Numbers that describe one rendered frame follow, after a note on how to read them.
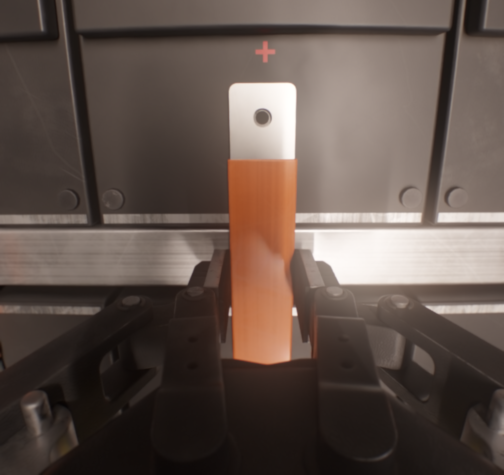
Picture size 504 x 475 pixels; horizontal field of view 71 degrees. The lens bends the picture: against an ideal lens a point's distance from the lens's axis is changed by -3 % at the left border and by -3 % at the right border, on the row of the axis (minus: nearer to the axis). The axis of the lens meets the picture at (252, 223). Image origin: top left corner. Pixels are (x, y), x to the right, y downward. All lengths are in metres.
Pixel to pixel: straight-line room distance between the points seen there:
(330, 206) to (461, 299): 0.08
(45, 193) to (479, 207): 0.19
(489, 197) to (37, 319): 0.21
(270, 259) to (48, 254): 0.11
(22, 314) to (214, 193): 0.11
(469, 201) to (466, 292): 0.05
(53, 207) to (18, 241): 0.03
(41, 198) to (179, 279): 0.07
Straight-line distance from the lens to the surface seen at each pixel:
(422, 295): 0.19
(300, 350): 0.19
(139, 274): 0.18
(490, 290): 0.21
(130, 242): 0.18
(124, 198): 0.16
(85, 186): 0.17
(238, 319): 0.17
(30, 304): 0.20
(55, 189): 0.17
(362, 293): 0.19
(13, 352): 0.22
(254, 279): 0.16
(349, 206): 0.16
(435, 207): 0.17
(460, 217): 0.18
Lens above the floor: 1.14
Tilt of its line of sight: 73 degrees down
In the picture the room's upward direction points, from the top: 178 degrees counter-clockwise
